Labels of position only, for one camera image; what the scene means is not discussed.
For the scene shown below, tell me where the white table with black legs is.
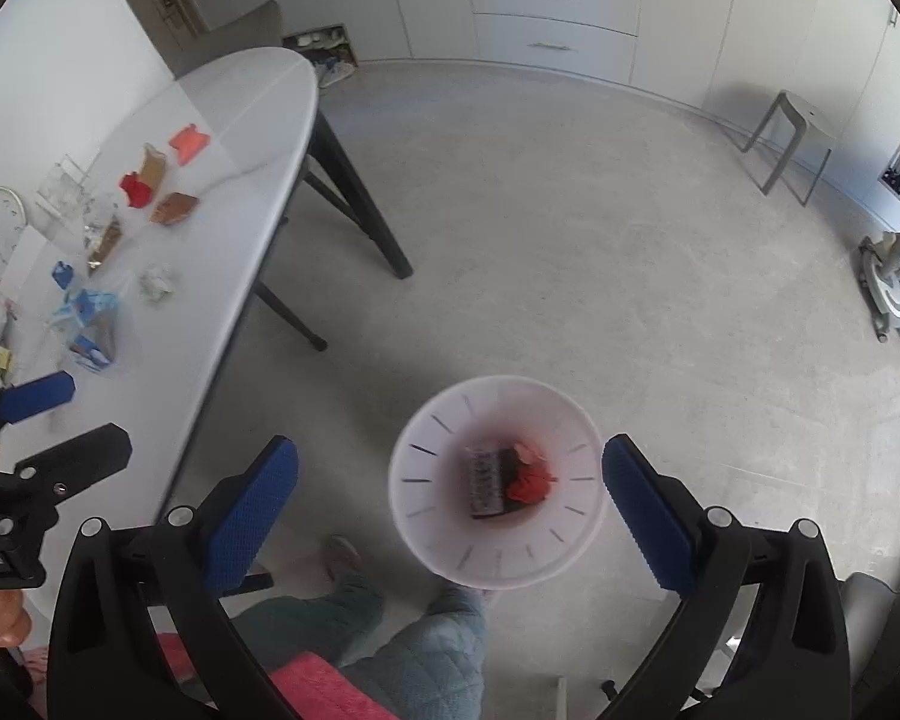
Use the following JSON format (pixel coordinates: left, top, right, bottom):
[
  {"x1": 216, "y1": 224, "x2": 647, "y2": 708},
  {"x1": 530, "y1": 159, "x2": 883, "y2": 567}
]
[{"x1": 0, "y1": 47, "x2": 413, "y2": 616}]

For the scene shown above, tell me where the grey white floor machine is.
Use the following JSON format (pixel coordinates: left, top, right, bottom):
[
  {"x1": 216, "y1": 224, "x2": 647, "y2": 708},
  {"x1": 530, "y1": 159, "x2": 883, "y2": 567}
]
[{"x1": 859, "y1": 199, "x2": 900, "y2": 361}]

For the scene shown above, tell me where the red crumpled wrapper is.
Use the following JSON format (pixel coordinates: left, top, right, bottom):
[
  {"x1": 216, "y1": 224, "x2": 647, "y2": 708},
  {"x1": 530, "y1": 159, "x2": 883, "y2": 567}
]
[{"x1": 504, "y1": 441, "x2": 557, "y2": 505}]

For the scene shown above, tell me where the blue white torn carton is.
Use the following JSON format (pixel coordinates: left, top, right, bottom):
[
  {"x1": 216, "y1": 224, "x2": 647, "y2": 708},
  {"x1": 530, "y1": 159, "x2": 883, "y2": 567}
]
[{"x1": 70, "y1": 315, "x2": 119, "y2": 376}]

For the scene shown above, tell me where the grey stool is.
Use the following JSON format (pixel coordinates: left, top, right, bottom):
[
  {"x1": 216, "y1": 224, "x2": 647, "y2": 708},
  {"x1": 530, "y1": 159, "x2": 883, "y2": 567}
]
[{"x1": 742, "y1": 90, "x2": 838, "y2": 208}]

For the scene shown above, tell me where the person's left hand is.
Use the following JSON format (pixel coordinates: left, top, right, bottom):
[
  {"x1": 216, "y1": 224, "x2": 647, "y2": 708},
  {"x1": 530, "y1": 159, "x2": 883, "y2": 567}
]
[{"x1": 0, "y1": 589, "x2": 32, "y2": 650}]

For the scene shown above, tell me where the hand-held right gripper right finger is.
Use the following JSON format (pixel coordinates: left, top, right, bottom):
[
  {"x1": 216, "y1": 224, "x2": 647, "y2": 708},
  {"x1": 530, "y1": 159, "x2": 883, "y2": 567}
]
[{"x1": 601, "y1": 433, "x2": 852, "y2": 720}]

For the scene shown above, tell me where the pink seat cushion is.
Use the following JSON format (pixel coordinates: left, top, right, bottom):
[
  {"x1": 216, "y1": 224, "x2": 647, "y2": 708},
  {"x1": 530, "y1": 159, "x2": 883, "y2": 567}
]
[{"x1": 154, "y1": 634, "x2": 400, "y2": 720}]

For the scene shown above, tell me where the shoe cubby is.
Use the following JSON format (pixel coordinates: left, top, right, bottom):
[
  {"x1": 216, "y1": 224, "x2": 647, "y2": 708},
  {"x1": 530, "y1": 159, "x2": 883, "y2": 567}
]
[{"x1": 281, "y1": 22, "x2": 361, "y2": 68}]

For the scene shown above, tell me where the green white crumpled wrapper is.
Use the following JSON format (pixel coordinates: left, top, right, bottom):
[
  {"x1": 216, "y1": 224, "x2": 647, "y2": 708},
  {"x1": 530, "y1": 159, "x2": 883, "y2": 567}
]
[{"x1": 141, "y1": 264, "x2": 178, "y2": 303}]

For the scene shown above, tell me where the orange packet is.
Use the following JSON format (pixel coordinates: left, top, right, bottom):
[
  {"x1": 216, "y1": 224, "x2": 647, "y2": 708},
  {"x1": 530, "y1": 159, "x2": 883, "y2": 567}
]
[{"x1": 169, "y1": 122, "x2": 211, "y2": 164}]

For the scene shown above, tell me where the white built-in cabinet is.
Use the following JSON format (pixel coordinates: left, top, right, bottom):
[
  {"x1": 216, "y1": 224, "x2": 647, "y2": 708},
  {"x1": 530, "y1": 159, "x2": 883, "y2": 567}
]
[{"x1": 187, "y1": 0, "x2": 900, "y2": 203}]

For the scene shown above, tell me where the grey slipper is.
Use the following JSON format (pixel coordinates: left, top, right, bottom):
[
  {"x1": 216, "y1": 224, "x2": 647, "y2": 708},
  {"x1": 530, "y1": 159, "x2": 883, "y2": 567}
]
[{"x1": 322, "y1": 535, "x2": 363, "y2": 581}]

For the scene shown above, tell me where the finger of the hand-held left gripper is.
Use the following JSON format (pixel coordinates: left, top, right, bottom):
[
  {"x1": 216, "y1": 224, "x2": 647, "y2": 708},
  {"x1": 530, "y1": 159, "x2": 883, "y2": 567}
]
[
  {"x1": 0, "y1": 371, "x2": 77, "y2": 458},
  {"x1": 13, "y1": 424, "x2": 133, "y2": 502}
]

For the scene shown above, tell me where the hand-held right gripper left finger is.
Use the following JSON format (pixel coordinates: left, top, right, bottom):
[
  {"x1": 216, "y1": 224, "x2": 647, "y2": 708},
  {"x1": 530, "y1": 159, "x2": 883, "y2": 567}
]
[{"x1": 47, "y1": 435, "x2": 301, "y2": 720}]

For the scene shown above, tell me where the red torn cardboard piece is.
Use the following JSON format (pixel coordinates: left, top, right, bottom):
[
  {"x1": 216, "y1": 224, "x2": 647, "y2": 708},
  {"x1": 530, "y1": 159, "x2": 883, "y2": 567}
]
[{"x1": 118, "y1": 142, "x2": 170, "y2": 208}]

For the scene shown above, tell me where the gold foil wrapper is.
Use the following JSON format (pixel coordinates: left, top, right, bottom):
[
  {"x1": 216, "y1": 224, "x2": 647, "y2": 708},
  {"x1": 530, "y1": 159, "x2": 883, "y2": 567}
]
[{"x1": 86, "y1": 214, "x2": 125, "y2": 272}]

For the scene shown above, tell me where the clear acrylic holder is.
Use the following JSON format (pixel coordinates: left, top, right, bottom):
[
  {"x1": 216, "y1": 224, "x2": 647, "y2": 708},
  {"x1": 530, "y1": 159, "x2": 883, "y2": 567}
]
[{"x1": 36, "y1": 154, "x2": 98, "y2": 223}]

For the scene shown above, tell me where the person's left leg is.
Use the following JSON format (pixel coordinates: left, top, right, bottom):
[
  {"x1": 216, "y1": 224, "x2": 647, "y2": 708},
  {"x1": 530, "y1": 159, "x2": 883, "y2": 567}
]
[{"x1": 229, "y1": 574, "x2": 385, "y2": 691}]

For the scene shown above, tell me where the white translucent waste bin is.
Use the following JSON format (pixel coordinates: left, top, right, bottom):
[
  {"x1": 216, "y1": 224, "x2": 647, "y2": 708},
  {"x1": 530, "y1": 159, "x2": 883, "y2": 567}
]
[{"x1": 388, "y1": 375, "x2": 610, "y2": 592}]

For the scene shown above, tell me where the grey upholstered chair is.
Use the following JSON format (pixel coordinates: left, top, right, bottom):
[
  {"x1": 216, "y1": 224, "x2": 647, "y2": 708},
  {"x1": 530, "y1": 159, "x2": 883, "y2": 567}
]
[{"x1": 840, "y1": 572, "x2": 900, "y2": 720}]

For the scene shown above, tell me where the white paper box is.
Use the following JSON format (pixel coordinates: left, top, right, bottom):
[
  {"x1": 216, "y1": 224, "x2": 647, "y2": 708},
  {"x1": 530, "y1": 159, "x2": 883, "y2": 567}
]
[{"x1": 0, "y1": 229, "x2": 50, "y2": 308}]

